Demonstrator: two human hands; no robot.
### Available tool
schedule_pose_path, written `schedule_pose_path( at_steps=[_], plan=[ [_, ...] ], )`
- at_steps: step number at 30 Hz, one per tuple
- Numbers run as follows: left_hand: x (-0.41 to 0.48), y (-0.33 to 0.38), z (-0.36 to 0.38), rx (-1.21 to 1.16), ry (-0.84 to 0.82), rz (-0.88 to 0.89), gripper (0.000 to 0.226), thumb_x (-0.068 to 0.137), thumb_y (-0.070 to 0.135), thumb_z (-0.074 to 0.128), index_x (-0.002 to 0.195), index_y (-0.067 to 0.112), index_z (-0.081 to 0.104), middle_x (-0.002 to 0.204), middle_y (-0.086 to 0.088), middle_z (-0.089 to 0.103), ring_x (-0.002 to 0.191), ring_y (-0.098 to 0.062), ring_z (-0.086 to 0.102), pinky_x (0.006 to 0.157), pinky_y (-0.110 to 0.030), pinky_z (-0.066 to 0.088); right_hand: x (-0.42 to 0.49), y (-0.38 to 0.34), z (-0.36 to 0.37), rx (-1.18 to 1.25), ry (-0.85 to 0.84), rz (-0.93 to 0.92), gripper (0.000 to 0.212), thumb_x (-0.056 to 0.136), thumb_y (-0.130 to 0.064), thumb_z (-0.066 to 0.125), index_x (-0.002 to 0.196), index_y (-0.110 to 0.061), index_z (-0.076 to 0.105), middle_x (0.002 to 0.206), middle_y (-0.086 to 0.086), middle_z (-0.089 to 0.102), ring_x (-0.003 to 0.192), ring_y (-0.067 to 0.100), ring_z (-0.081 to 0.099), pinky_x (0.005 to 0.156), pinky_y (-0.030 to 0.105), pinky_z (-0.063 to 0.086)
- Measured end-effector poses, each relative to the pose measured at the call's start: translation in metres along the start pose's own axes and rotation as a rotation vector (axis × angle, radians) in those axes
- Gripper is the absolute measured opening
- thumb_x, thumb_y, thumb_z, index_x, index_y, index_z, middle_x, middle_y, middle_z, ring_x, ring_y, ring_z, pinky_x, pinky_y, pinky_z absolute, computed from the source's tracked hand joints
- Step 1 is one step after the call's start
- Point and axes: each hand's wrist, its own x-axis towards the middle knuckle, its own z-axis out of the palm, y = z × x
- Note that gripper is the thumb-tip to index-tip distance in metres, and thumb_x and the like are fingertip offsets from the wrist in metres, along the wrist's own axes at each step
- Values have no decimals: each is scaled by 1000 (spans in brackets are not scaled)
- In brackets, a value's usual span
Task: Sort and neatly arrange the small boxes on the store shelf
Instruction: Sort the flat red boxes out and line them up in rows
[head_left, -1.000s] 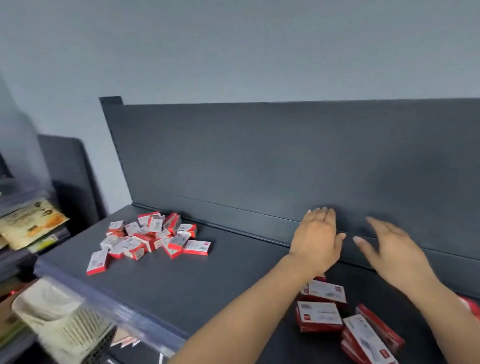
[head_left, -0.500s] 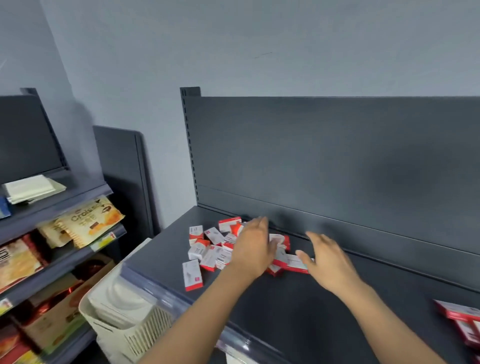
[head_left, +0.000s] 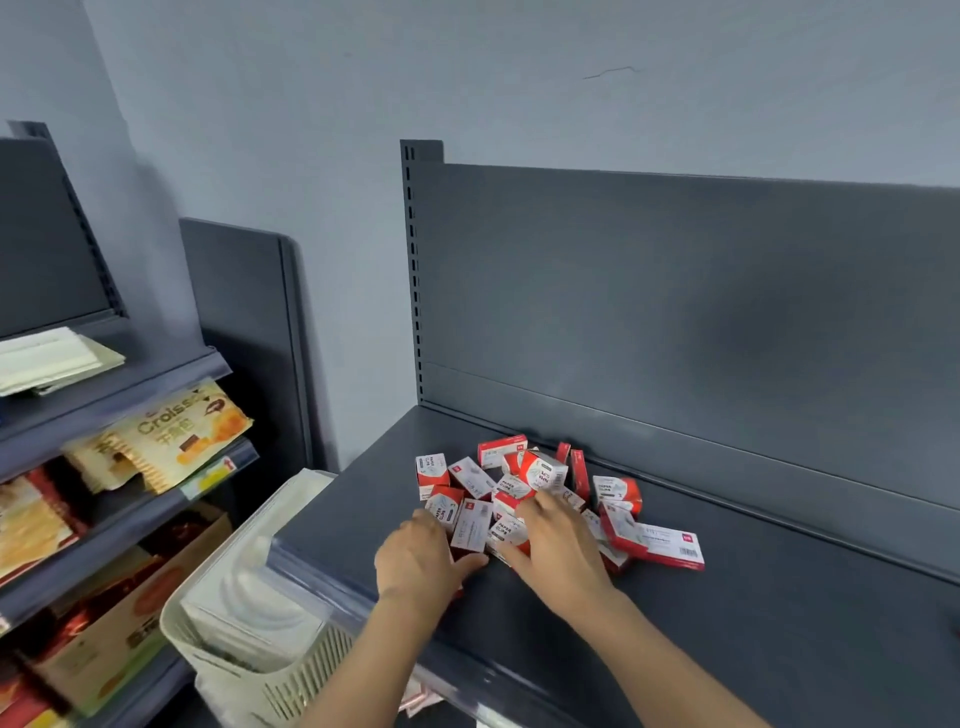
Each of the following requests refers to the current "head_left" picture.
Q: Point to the person's left hand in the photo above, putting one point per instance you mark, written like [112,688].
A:
[412,559]

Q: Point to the person's right hand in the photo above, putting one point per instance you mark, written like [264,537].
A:
[559,555]

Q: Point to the person's left thumb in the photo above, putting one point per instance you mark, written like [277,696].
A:
[469,568]

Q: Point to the person's right thumb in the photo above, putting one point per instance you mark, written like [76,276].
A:
[514,556]

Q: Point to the small red white carton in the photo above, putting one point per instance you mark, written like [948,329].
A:
[472,527]

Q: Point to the person's left forearm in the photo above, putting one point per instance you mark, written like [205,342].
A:
[382,660]

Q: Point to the person's right forearm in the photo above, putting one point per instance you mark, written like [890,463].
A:
[652,667]

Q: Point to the pile of red white boxes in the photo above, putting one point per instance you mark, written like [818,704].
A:
[622,525]

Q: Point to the pink white packet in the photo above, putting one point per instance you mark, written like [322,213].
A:
[420,697]

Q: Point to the white packets in basket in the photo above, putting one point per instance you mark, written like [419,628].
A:
[247,600]

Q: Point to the white plastic basket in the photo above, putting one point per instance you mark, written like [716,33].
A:
[247,682]

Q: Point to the dark grey shelf unit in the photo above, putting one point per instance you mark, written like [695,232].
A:
[675,337]

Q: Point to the shelf price label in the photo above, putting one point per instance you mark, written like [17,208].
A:
[208,476]

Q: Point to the yellow croissant snack packet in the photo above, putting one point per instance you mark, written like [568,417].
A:
[184,435]

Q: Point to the dark grey leaning panel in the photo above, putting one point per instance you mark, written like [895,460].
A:
[240,300]

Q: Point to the brown cardboard display box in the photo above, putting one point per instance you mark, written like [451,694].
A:
[112,637]

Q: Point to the beige snack packet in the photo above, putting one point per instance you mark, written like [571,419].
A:
[97,457]

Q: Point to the orange red snack packets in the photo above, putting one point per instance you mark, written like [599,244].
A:
[30,525]

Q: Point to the stack of white flat packets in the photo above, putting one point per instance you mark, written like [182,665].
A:
[49,360]

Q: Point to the grey stocked shelf rack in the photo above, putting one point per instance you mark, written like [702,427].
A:
[52,247]

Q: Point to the clear plastic shelf rail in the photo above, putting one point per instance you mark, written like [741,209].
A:
[330,592]

